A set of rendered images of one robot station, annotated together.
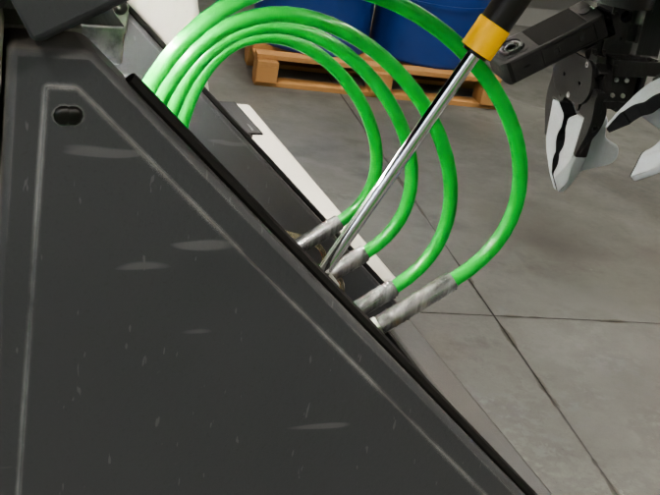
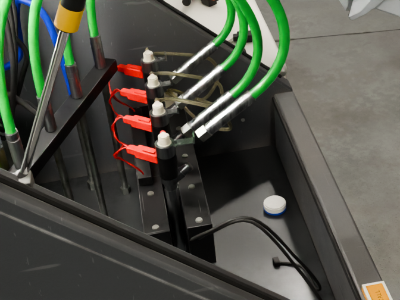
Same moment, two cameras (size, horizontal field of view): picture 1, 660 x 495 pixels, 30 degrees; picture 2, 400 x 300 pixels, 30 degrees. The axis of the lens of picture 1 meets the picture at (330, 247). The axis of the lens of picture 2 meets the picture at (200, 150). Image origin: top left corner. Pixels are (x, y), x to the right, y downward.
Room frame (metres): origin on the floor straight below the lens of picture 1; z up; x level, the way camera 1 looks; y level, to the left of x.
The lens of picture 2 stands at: (0.20, -0.32, 1.71)
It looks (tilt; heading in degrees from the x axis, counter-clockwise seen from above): 37 degrees down; 19
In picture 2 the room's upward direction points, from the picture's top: 7 degrees counter-clockwise
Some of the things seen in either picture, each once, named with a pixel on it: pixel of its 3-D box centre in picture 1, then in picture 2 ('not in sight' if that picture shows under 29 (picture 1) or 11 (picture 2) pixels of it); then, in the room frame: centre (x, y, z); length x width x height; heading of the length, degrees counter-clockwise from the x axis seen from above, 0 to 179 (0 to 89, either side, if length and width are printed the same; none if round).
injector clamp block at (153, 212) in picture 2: not in sight; (171, 194); (1.10, 0.05, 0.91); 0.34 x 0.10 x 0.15; 23
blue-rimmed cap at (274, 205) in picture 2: not in sight; (274, 205); (1.17, -0.11, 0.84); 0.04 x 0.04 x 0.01
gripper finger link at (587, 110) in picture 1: (585, 112); not in sight; (1.19, -0.23, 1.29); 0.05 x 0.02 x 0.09; 23
